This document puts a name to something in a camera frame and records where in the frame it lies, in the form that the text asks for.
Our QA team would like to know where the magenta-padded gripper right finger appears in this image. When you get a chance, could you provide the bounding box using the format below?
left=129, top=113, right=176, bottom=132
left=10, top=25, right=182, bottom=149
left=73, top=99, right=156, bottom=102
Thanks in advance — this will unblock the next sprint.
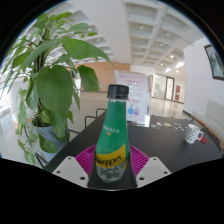
left=127, top=144, right=172, bottom=189

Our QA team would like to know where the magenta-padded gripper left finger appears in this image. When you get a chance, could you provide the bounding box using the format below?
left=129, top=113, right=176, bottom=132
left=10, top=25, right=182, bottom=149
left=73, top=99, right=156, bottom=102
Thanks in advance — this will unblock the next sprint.
left=52, top=144, right=98, bottom=189

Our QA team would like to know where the green plastic drink bottle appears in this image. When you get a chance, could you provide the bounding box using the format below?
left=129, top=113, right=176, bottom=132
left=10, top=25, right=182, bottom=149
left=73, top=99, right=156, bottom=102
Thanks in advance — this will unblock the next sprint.
left=94, top=84, right=131, bottom=184

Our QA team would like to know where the white plant pot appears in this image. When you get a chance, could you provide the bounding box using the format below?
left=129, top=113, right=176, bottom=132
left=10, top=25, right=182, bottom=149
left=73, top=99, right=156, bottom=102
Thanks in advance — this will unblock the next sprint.
left=31, top=123, right=69, bottom=163

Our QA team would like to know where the white dotted mug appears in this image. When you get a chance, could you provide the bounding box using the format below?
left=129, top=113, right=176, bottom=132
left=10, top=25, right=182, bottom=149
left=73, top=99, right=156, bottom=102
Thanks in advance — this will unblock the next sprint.
left=184, top=123, right=204, bottom=145

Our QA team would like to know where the clear acrylic sign stand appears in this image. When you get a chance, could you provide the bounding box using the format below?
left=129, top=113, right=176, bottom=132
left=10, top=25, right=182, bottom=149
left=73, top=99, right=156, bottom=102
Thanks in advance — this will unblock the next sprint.
left=114, top=70, right=151, bottom=128

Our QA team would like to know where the large leafy green plant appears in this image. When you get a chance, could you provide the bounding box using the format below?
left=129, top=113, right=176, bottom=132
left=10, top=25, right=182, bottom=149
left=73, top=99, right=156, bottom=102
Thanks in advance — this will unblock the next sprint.
left=1, top=11, right=113, bottom=166

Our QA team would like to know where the group of ceiling lights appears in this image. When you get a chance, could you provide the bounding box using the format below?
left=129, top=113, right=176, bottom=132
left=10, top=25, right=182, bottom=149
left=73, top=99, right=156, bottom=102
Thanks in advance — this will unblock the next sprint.
left=93, top=23, right=186, bottom=73

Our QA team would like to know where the dark-framed landscape picture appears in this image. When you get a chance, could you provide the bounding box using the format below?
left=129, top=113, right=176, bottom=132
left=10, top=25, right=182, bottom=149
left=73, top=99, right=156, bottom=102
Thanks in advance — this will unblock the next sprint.
left=203, top=43, right=224, bottom=82

